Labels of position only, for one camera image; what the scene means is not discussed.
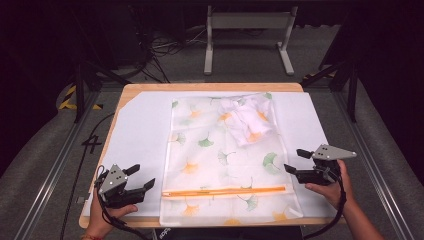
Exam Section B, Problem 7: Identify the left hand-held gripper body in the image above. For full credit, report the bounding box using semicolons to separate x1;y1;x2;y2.
96;163;147;210

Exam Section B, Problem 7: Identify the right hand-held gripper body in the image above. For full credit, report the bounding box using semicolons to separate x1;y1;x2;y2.
295;143;357;186

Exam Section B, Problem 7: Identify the white garment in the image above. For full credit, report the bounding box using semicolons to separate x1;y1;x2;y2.
218;93;278;148

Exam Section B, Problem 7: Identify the leaf print mesh laundry bag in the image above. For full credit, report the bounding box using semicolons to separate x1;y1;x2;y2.
159;92;305;228

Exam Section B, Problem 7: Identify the person's left hand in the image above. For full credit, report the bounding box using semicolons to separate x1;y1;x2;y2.
83;194;139;238

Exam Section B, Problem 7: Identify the person's right hand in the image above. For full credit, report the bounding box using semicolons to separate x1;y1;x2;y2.
305;160;354;209

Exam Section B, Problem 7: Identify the white foam mat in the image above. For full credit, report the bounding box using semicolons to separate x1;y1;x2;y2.
82;90;338;218

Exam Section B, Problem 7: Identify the black metal stand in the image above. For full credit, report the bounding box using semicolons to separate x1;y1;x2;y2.
70;58;132;124
300;58;360;123

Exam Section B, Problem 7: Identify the person's dark clothing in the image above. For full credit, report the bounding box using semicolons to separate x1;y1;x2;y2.
153;225;305;240

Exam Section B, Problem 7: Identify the yellow black hazard tape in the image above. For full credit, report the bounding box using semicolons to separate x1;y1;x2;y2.
58;84;104;111

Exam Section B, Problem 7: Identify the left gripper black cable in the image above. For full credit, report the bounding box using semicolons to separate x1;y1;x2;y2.
94;165;152;240

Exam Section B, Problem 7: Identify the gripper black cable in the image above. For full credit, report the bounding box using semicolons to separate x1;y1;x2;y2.
94;165;152;240
302;171;348;240

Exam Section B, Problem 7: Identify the thin black floor cable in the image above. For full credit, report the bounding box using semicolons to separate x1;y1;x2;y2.
59;112;116;240

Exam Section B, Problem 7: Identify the aluminium floor rail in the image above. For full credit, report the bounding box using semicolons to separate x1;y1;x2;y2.
13;89;102;240
333;90;416;240

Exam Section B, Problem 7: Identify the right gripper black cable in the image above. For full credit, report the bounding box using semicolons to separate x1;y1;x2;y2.
302;171;348;240

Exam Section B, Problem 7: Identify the bundle of floor cables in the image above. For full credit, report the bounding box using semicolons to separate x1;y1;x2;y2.
133;23;208;84

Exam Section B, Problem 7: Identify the white metal stand frame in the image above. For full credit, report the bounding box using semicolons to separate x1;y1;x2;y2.
203;4;299;76

